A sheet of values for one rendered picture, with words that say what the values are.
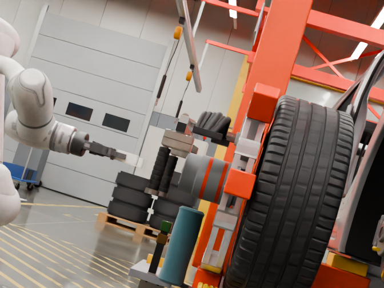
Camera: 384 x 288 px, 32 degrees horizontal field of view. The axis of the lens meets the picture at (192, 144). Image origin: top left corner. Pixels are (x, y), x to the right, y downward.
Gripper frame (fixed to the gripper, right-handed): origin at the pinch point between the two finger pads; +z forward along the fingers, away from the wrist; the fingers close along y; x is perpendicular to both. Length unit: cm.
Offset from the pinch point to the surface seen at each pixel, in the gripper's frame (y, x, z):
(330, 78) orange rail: -914, 249, 138
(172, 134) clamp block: 2.4, 10.7, 8.0
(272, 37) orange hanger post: -65, 65, 28
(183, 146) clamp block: 2.5, 8.1, 12.3
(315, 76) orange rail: -915, 246, 114
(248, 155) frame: 10.1, 10.4, 31.3
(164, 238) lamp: -59, -23, 11
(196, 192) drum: -12.8, -3.7, 19.3
